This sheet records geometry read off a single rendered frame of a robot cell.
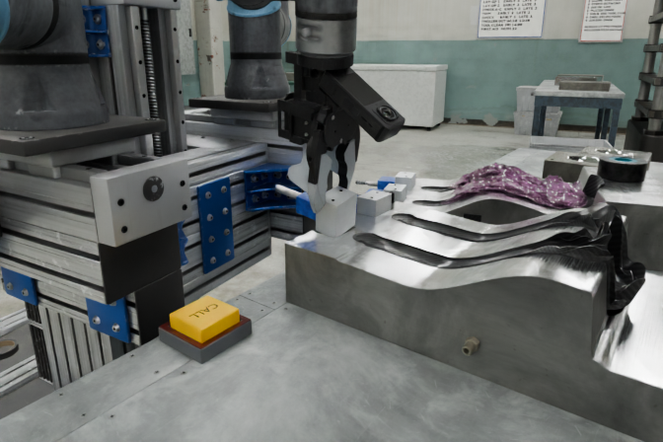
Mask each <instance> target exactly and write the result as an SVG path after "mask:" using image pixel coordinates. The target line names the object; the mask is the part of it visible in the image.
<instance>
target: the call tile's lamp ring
mask: <svg viewBox="0 0 663 442"><path fill-rule="evenodd" d="M240 319H241V320H242V321H240V322H238V323H236V324H235V325H233V326H231V327H230V328H228V329H226V330H224V331H222V332H220V333H219V334H217V335H215V336H213V337H212V338H210V339H208V340H207V341H206V342H204V343H199V342H197V341H196V340H194V339H192V338H190V337H188V336H186V335H184V334H182V333H180V332H178V331H176V330H174V329H172V328H170V327H168V326H169V325H170V324H171V323H170V322H167V323H165V324H163V325H161V326H159V328H161V329H163V330H165V331H166V332H169V333H171V334H173V335H175V336H177V337H178V338H180V339H182V340H184V341H186V342H188V343H190V344H191V345H193V346H195V347H197V348H199V349H202V348H204V347H205V346H207V345H209V344H210V343H212V342H214V341H215V340H217V339H219V338H220V337H222V336H224V335H225V334H227V333H229V332H231V331H233V330H235V329H236V328H238V327H240V326H241V325H243V324H245V323H246V322H248V321H250V320H251V319H249V318H247V317H244V316H242V315H240Z"/></svg>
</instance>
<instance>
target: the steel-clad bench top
mask: <svg viewBox="0 0 663 442"><path fill-rule="evenodd" d="M555 152H556V151H548V150H539V149H530V148H521V147H520V148H518V149H516V150H515V151H513V152H511V153H509V154H507V155H505V156H503V157H501V158H499V159H497V160H495V161H494V162H492V163H490V164H494V163H495V162H496V163H498V164H505V165H507V166H515V167H517V168H519V169H521V170H523V171H524V172H526V173H530V175H533V176H535V177H539V178H541V177H542V175H543V167H544V160H545V159H546V158H548V157H549V156H551V155H552V154H554V153H555ZM490 164H488V165H490ZM488 165H487V166H488ZM224 303H227V304H229V305H231V306H233V307H236V308H238V309H239V314H240V315H242V316H244V317H247V318H249V319H251V320H252V333H251V334H250V335H248V336H247V337H245V338H243V339H242V340H240V341H239V342H237V343H235V344H234V345H232V346H231V347H229V348H227V349H226V350H224V351H223V352H221V353H219V354H218V355H216V356H215V357H213V358H211V359H210V360H208V361H207V362H205V363H203V364H200V363H198V362H196V361H195V360H193V359H191V358H189V357H187V356H186V355H184V354H182V353H180V352H179V351H177V350H175V349H173V348H171V347H170V346H168V345H166V344H165V343H164V342H162V341H160V337H157V338H155V339H153V340H151V341H149V342H147V343H145V344H143V345H141V346H140V347H138V348H136V349H134V350H132V351H130V352H128V353H126V354H124V355H122V356H120V357H119V358H117V359H116V360H114V361H112V362H110V363H108V364H106V365H104V366H102V367H100V368H99V369H97V370H95V371H93V372H91V373H89V374H87V375H85V376H83V377H81V378H79V379H78V380H76V381H74V382H72V383H70V384H68V385H66V386H64V387H62V388H60V389H58V390H57V391H55V392H53V393H51V394H49V395H47V396H45V397H43V398H41V399H39V400H37V401H36V402H34V403H32V404H30V405H27V406H25V407H23V408H21V409H19V410H17V411H16V412H14V413H12V414H10V415H8V416H6V417H4V418H2V419H0V442H644V441H641V440H639V439H636V438H633V437H631V436H628V435H626V434H623V433H621V432H619V431H617V430H614V429H611V428H609V427H606V426H604V425H601V424H599V423H596V422H594V421H591V420H588V419H586V418H583V417H581V416H578V415H576V414H573V413H570V412H568V411H565V410H563V409H560V408H558V407H555V406H553V405H548V404H546V403H543V402H541V401H538V400H536V399H533V398H531V397H528V396H525V395H523V394H520V393H518V392H515V391H513V390H510V389H507V388H505V387H502V386H500V385H497V384H495V383H492V382H490V381H487V380H485V379H483V378H480V377H478V376H475V375H473V374H470V373H468V372H465V371H462V370H460V369H457V368H455V367H452V366H450V365H447V364H445V363H442V362H439V361H437V360H434V359H432V358H429V357H427V356H424V355H421V354H419V353H416V352H414V351H411V350H409V349H406V348H404V347H401V346H398V345H396V344H393V343H391V342H388V341H386V340H383V339H381V338H378V337H376V336H374V335H371V334H369V333H366V332H364V331H360V330H357V329H354V328H352V327H349V326H347V325H344V324H342V323H339V322H336V321H334V320H331V319H329V318H326V317H324V316H321V315H319V314H316V313H313V312H311V311H308V310H306V309H303V308H301V307H298V306H296V305H293V304H290V303H288V302H286V280H285V271H283V272H281V273H279V274H277V275H275V276H273V277H271V278H269V279H268V280H266V281H265V282H263V283H261V284H259V285H257V286H255V287H253V288H251V289H249V290H247V291H245V292H244V293H242V294H240V295H238V296H236V297H234V298H232V299H230V300H228V301H226V302H224Z"/></svg>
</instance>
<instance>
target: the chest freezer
mask: <svg viewBox="0 0 663 442"><path fill-rule="evenodd" d="M350 68H351V69H352V70H353V71H355V72H356V73H357V74H358V75H359V76H360V77H361V78H362V79H363V80H364V81H365V82H366V83H367V84H368V85H370V86H371V87H372V88H373V89H374V90H375V91H376V92H377V93H378V94H379V95H380V96H381V97H382V98H383V99H385V100H386V101H387V102H388V103H389V104H390V105H391V106H392V107H393V108H394V109H395V110H396V111H397V112H399V113H400V114H401V115H402V116H403V117H404V118H405V124H404V125H409V126H424V127H427V131H431V127H433V126H435V125H440V122H442V121H443V120H444V105H445V90H446V74H447V70H446V69H448V65H435V64H353V65H352V66H351V67H350Z"/></svg>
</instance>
